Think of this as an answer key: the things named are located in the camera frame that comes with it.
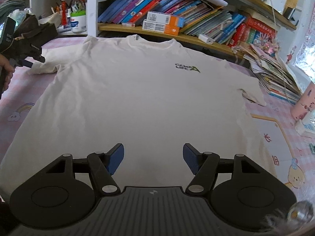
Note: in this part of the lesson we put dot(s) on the pink checked cartoon desk mat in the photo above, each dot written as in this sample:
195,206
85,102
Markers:
19,108

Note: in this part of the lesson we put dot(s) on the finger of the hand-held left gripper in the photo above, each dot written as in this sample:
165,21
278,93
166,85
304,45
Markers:
39,58
27,64

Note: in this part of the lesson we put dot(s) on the dark brown bag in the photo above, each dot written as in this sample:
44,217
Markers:
44,32

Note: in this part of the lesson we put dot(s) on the person's left hand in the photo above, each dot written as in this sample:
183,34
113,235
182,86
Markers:
5,65

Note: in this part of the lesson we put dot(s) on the pink cylinder container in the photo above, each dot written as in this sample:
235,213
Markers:
304,103

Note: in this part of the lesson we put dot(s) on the clear round bead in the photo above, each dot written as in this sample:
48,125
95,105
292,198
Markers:
299,211

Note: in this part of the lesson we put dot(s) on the white wooden bookshelf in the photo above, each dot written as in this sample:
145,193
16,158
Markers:
92,5

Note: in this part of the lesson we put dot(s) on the white power strip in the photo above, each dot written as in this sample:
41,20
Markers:
306,129

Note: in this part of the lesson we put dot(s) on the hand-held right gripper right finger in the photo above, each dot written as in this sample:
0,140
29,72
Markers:
192,158

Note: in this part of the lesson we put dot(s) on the small red white box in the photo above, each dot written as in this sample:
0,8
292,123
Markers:
128,24

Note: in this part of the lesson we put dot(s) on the orange white carton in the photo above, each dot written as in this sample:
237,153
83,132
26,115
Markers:
157,28
162,18

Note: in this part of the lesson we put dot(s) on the stack of magazines and workbooks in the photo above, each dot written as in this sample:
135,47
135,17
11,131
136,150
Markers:
275,78

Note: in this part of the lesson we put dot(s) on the white power adapter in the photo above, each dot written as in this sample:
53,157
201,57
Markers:
206,38

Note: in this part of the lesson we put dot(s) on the reindeer wall sticker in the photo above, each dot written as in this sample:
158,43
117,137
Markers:
291,55

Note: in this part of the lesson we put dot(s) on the red tassel ornament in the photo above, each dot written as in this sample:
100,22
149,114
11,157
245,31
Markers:
64,12

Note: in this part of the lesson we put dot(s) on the grey folded cloth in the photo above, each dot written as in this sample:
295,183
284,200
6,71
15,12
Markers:
11,8

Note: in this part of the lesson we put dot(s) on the colourful candy ornament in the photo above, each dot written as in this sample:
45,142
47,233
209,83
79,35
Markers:
264,44

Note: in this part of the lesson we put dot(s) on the white plastic jar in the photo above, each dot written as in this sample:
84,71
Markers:
78,23

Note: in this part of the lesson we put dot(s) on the bunch of pens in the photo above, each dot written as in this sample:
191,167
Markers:
76,6

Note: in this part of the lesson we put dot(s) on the beige t-shirt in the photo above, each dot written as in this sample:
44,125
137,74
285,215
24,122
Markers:
135,98

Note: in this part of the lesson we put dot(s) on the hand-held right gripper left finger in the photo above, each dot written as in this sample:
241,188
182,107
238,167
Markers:
115,158

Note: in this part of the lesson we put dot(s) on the row of leaning colourful books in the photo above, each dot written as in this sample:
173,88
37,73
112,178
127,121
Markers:
172,7

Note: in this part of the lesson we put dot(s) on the black stand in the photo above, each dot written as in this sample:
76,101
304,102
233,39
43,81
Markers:
289,13

